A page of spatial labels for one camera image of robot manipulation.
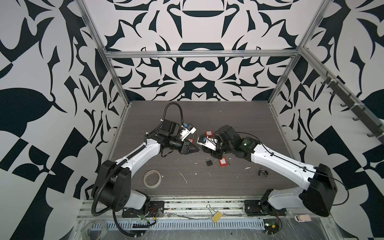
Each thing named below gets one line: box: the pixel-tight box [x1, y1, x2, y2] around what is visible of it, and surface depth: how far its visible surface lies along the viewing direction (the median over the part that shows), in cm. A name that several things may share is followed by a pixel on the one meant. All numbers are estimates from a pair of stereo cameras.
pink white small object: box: [294, 214, 312, 222], surface depth 71 cm
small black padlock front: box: [205, 157, 213, 167], surface depth 91 cm
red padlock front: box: [219, 157, 227, 167], surface depth 91 cm
